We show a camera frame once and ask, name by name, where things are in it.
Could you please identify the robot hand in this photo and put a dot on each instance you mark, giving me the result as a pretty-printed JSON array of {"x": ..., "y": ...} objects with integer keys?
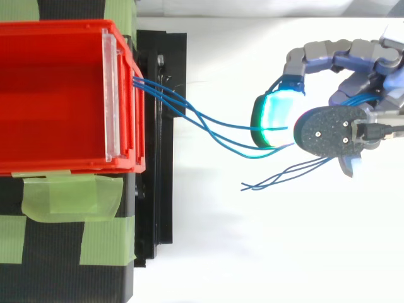
[{"x": 328, "y": 132}]

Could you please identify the red bin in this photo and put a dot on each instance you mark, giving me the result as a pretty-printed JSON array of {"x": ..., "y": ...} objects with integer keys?
[{"x": 63, "y": 94}]

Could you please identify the black stand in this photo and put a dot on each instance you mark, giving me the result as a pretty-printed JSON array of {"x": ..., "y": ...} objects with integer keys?
[{"x": 151, "y": 189}]

